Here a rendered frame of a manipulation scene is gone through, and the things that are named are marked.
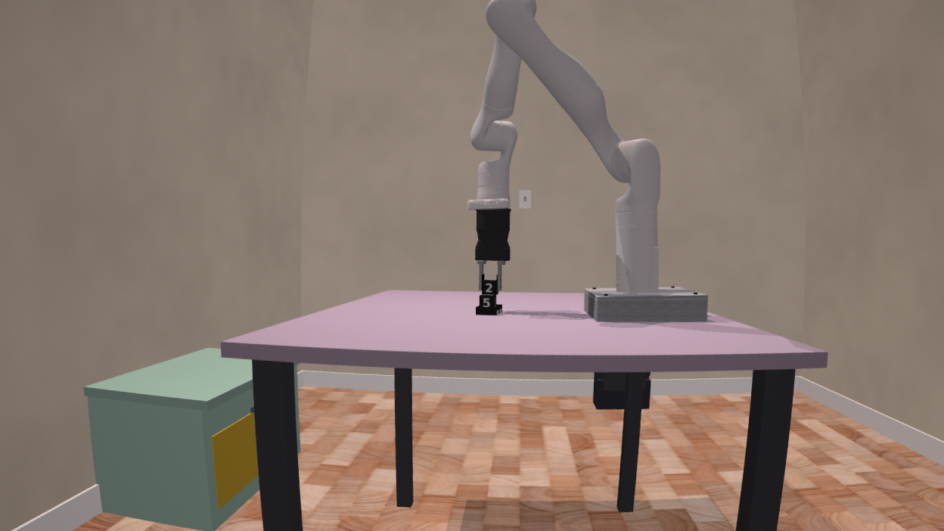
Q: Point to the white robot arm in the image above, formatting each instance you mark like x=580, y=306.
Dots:
x=578, y=93

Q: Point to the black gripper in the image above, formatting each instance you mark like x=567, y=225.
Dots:
x=493, y=226

